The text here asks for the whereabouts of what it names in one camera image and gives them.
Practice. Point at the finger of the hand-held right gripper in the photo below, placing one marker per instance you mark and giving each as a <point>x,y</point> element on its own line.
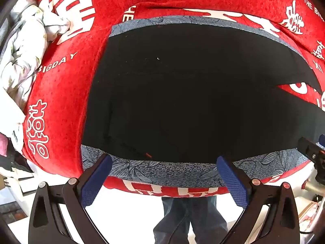
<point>310,149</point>

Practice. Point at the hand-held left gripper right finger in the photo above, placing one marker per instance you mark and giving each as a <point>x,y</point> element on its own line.
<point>232,180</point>

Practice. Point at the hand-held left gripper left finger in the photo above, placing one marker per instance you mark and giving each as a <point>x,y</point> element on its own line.
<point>97,180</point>

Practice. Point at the black pants with grey trim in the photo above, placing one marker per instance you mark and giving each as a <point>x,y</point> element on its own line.
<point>193,94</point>

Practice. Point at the person's legs in jeans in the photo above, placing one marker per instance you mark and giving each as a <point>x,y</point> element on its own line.
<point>189,221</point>

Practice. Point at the white box with red print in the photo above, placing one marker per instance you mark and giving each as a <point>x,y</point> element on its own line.
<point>311,216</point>

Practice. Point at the pink cloth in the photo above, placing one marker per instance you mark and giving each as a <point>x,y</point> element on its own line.
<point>3,144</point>

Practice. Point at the white floral quilt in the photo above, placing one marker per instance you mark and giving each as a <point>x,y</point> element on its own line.
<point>22,48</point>

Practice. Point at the red printed blanket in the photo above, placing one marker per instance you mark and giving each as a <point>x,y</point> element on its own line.
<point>142,2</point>

